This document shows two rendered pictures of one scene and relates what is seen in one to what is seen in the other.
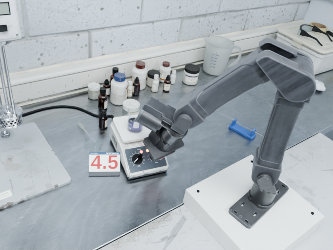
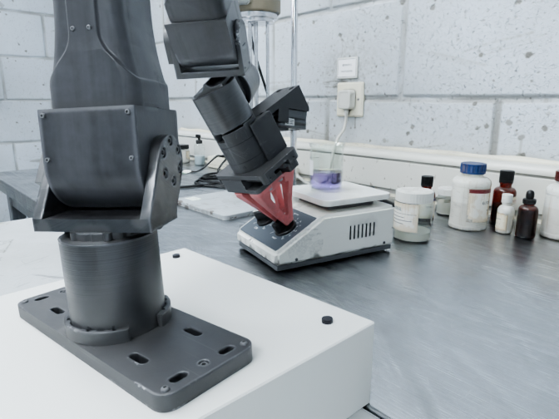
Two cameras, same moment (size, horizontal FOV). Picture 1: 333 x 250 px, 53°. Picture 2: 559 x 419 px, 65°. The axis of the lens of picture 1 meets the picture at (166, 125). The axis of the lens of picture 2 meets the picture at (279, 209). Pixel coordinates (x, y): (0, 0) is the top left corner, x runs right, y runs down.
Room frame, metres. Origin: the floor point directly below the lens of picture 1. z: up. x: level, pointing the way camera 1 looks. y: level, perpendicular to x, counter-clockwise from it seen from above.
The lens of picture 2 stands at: (0.74, -0.57, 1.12)
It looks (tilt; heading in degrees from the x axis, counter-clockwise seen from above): 14 degrees down; 91
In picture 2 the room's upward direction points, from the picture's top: straight up
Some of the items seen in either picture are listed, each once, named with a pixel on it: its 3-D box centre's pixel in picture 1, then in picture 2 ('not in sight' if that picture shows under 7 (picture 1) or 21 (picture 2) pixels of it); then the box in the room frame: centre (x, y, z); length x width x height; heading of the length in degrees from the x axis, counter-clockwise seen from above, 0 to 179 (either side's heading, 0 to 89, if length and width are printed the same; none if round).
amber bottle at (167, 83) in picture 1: (167, 82); not in sight; (1.20, 0.03, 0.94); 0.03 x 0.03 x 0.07
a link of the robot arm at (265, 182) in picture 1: (267, 174); (106, 184); (0.61, -0.27, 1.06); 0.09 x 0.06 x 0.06; 170
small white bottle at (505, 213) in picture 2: (129, 89); (505, 213); (1.11, 0.17, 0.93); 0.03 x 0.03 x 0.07
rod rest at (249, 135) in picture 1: (243, 128); not in sight; (1.00, -0.28, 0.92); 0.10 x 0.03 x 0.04; 57
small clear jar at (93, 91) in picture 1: (93, 91); (448, 200); (1.06, 0.30, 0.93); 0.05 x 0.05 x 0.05
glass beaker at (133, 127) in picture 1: (135, 119); (328, 165); (0.80, 0.10, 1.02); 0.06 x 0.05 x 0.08; 43
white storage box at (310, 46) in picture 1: (313, 47); not in sight; (1.79, -0.73, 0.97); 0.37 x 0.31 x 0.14; 131
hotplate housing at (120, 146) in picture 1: (137, 143); (320, 222); (0.79, 0.08, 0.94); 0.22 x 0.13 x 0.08; 30
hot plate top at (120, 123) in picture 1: (135, 127); (335, 192); (0.81, 0.09, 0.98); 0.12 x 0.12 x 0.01; 30
